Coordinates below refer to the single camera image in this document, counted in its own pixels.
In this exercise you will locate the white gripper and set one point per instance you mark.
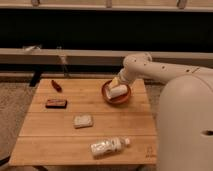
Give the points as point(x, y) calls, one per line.
point(114, 89)

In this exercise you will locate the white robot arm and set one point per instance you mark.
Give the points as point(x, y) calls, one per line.
point(185, 111)

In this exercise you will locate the white sponge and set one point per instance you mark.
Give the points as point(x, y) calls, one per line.
point(82, 121)

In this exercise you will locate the orange bowl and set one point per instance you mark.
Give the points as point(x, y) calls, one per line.
point(118, 100)

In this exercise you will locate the wooden table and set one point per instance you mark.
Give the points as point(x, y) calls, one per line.
point(60, 128)

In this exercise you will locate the clear plastic bottle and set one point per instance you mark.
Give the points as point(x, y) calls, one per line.
point(109, 146)

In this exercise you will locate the red chili pepper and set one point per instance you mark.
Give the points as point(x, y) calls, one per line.
point(56, 86)

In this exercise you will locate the grey horizontal rail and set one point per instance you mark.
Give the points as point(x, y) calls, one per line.
point(96, 57)

